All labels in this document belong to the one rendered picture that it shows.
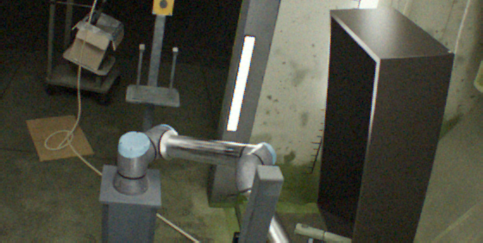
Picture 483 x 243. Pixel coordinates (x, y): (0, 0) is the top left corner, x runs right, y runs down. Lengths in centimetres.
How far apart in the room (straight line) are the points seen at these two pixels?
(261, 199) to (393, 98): 112
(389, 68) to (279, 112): 137
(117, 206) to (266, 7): 138
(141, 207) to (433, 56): 152
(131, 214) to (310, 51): 143
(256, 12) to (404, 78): 118
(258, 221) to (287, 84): 212
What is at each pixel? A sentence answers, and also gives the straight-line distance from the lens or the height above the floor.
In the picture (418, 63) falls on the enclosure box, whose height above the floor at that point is 164.
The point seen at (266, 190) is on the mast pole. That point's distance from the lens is 103.
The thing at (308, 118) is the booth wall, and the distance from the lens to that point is 329.
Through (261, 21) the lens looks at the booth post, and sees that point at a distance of 294.
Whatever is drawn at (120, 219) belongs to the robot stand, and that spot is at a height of 52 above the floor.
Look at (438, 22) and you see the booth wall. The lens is 338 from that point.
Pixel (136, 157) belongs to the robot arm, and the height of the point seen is 86.
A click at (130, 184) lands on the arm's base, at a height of 70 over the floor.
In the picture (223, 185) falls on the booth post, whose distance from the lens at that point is 345.
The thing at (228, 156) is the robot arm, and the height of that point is 99.
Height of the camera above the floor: 220
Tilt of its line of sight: 26 degrees down
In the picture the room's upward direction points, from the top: 12 degrees clockwise
